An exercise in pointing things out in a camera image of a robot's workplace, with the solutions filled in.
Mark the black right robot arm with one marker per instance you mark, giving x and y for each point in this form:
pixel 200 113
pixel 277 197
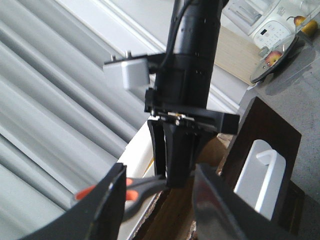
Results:
pixel 183 73

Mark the grey orange handled scissors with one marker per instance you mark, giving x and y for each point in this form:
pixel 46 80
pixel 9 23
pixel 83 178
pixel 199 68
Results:
pixel 140 190

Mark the red yellow apple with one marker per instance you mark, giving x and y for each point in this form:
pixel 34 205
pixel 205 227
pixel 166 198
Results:
pixel 273 57

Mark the white tray in cabinet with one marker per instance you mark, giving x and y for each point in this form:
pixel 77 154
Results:
pixel 259 180

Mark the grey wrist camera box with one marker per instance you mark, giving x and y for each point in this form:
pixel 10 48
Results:
pixel 129 73

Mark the yellow pear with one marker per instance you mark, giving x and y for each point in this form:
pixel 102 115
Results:
pixel 297 20

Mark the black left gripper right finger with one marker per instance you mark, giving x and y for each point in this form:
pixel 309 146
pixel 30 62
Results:
pixel 220 214

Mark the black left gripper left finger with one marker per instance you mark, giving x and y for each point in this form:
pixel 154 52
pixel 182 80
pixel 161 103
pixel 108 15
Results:
pixel 68 227

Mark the dark wooden drawer cabinet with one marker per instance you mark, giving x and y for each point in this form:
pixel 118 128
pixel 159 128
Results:
pixel 173 217

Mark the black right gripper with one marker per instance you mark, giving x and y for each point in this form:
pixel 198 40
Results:
pixel 178 143

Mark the light wooden board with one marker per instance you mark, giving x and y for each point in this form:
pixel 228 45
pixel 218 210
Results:
pixel 236 55

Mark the yellow fruit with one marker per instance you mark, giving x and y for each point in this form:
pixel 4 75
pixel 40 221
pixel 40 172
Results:
pixel 310 28

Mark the grey pleated curtain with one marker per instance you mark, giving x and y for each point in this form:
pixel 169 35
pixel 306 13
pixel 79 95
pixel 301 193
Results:
pixel 61 127

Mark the white rice cooker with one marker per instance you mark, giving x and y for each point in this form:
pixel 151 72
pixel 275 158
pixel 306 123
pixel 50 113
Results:
pixel 275 22

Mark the glass fruit plate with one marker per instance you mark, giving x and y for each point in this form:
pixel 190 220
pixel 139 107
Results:
pixel 262 70

